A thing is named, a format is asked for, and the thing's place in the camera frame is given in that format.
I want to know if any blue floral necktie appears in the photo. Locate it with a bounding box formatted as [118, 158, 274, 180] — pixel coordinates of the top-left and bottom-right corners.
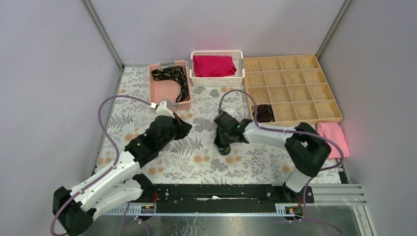
[217, 144, 231, 155]

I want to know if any pink folded cloth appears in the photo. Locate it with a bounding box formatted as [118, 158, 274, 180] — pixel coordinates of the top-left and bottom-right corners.
[317, 122, 350, 157]

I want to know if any dark rolled necktie in tray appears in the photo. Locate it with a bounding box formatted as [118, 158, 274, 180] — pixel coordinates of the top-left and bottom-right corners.
[252, 104, 275, 123]

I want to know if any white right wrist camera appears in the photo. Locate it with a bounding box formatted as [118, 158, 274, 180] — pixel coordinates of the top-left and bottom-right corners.
[223, 107, 244, 120]

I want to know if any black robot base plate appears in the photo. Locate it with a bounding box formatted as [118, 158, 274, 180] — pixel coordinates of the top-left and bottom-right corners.
[134, 184, 315, 214]

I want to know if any white slotted cable duct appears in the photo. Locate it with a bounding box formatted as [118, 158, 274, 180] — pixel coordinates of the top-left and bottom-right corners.
[105, 205, 155, 216]

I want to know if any floral table mat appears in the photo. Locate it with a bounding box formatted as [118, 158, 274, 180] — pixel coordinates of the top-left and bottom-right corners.
[95, 67, 294, 184]

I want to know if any white plastic basket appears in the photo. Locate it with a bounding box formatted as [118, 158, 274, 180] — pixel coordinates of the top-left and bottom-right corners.
[189, 51, 245, 87]

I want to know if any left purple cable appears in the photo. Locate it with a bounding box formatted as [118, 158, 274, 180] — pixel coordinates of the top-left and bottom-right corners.
[50, 95, 154, 236]

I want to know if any black gold necktie in basket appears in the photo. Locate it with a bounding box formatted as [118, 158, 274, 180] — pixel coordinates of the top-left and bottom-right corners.
[151, 66, 190, 102]

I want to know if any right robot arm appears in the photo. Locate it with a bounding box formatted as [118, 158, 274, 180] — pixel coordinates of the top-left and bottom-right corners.
[213, 111, 331, 203]

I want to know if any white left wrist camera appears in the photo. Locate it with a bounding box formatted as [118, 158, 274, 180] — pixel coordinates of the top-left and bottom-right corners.
[150, 100, 175, 118]

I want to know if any wooden compartment tray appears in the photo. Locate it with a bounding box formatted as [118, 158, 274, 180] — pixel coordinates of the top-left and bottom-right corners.
[243, 55, 343, 126]

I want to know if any red folded cloth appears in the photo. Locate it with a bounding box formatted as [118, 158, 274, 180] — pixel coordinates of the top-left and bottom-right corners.
[193, 56, 237, 78]

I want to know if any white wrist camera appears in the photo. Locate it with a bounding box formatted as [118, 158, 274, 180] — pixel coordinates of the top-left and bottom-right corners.
[150, 100, 175, 118]
[223, 107, 244, 120]

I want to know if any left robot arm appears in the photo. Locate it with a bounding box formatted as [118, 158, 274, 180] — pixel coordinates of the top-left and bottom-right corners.
[53, 114, 192, 236]

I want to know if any pink plastic basket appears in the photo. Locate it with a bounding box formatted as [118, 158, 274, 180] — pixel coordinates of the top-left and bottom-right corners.
[149, 60, 192, 112]

